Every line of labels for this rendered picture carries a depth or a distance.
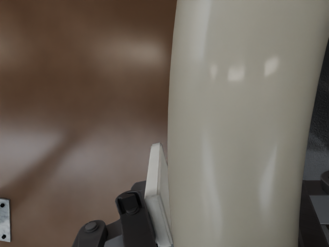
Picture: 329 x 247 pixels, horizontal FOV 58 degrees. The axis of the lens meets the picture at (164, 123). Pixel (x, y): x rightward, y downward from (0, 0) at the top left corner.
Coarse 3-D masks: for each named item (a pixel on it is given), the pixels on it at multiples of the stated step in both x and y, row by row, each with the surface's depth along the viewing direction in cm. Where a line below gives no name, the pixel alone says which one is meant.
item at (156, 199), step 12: (156, 144) 20; (156, 156) 18; (156, 168) 17; (156, 180) 15; (156, 192) 14; (168, 192) 18; (156, 204) 14; (168, 204) 16; (156, 216) 14; (168, 216) 15; (156, 228) 14; (168, 228) 14; (156, 240) 15; (168, 240) 14
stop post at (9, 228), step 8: (0, 200) 119; (8, 200) 119; (0, 208) 120; (8, 208) 120; (0, 216) 121; (8, 216) 121; (0, 224) 122; (8, 224) 122; (0, 232) 123; (8, 232) 123; (0, 240) 124; (8, 240) 124
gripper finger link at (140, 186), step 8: (136, 184) 17; (144, 184) 17; (144, 192) 16; (112, 224) 14; (120, 224) 14; (152, 224) 14; (112, 232) 13; (120, 232) 13; (112, 240) 13; (120, 240) 13
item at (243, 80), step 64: (192, 0) 5; (256, 0) 5; (320, 0) 5; (192, 64) 5; (256, 64) 5; (320, 64) 5; (192, 128) 6; (256, 128) 5; (192, 192) 6; (256, 192) 5
